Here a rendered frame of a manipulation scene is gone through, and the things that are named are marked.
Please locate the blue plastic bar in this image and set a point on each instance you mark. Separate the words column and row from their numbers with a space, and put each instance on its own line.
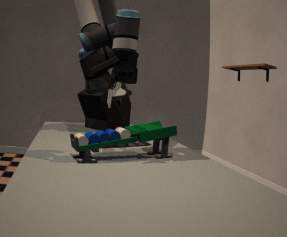
column 92, row 138
column 114, row 135
column 103, row 136

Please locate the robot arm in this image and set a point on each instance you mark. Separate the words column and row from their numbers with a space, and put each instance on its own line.
column 120, row 31

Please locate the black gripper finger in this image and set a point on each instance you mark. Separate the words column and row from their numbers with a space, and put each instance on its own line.
column 114, row 89
column 128, row 93

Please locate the tan plastic bar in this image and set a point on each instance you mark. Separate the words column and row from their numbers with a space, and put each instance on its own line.
column 83, row 140
column 124, row 133

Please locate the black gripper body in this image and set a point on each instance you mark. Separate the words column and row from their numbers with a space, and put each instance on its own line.
column 126, row 67

